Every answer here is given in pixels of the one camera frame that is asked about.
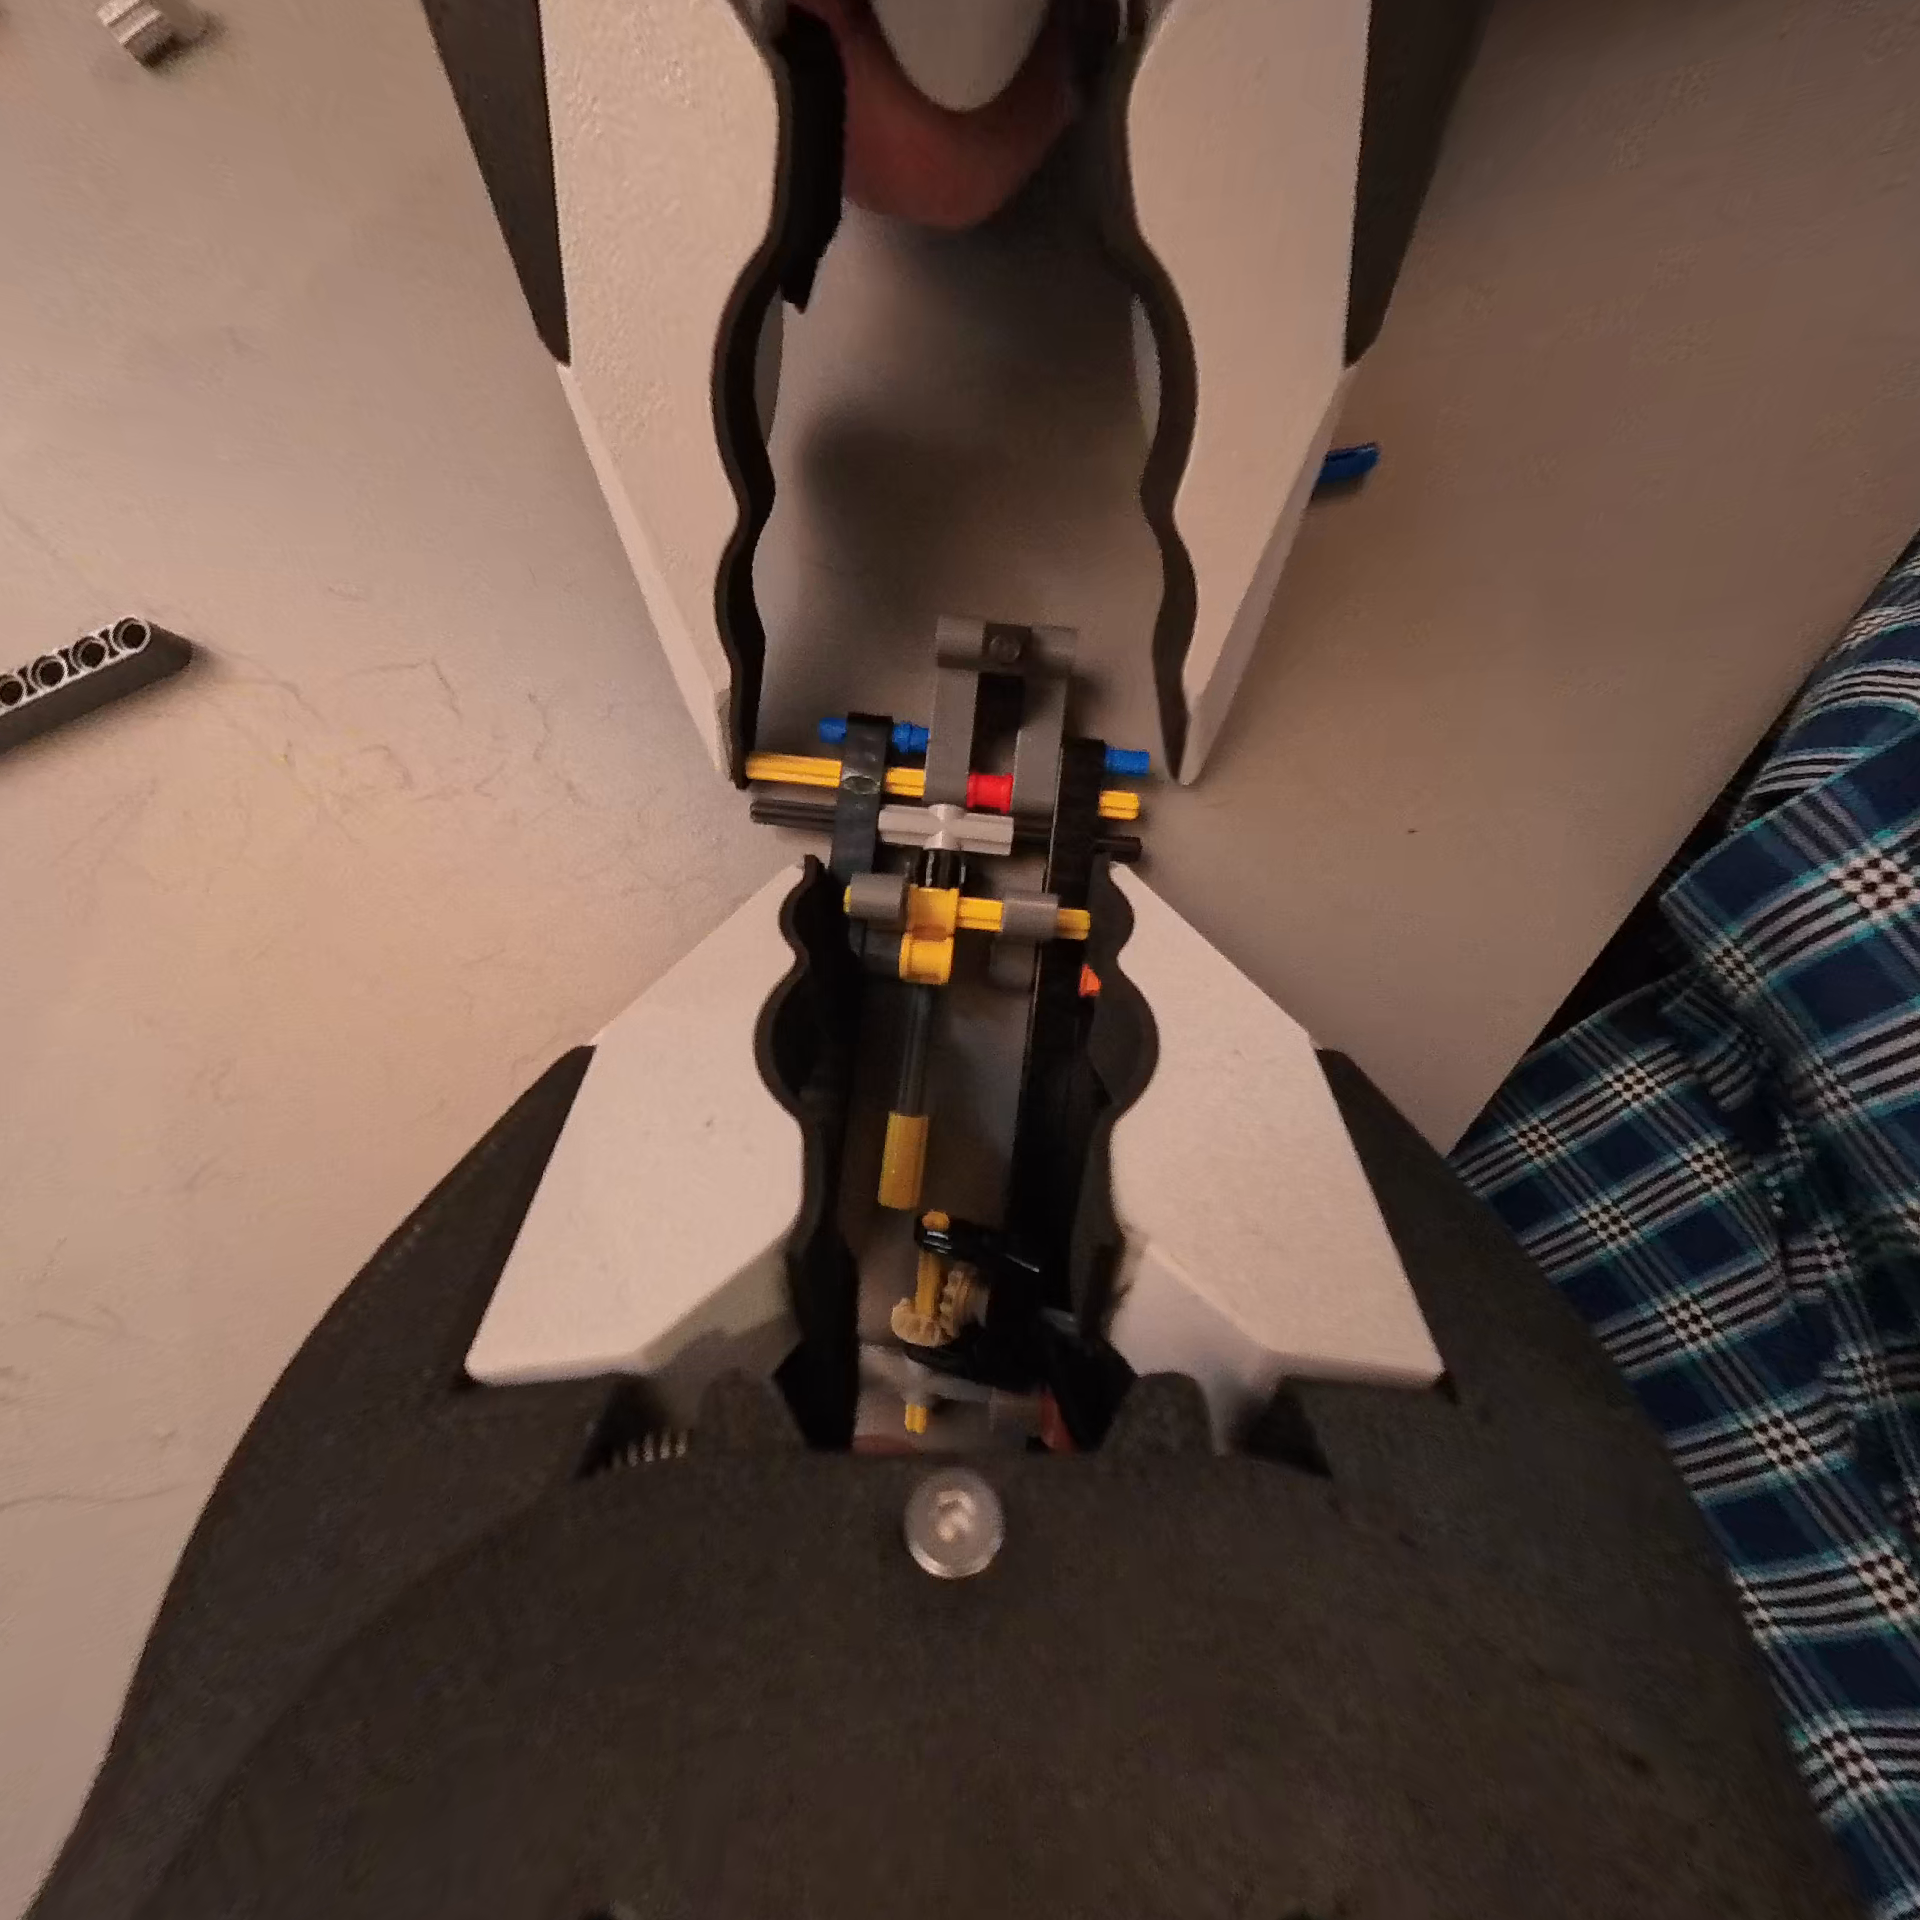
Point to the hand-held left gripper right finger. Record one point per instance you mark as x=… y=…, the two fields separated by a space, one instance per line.
x=1276 y=1200

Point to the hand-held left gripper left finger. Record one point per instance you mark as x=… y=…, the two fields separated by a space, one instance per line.
x=646 y=1200

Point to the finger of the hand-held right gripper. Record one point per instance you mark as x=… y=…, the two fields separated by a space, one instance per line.
x=646 y=269
x=1266 y=269

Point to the multicoloured lego chassis assembly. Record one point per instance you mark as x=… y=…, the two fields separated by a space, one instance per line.
x=930 y=907

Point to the long blue lego pin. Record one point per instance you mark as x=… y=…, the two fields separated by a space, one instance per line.
x=1349 y=460

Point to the small grey lego connector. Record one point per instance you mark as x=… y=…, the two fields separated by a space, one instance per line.
x=149 y=28

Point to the grey lego beam with holes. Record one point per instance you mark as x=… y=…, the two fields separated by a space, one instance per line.
x=90 y=677

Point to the person's right hand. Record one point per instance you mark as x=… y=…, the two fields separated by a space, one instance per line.
x=944 y=164

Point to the blue plaid shirt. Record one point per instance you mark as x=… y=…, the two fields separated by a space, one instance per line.
x=1757 y=1125

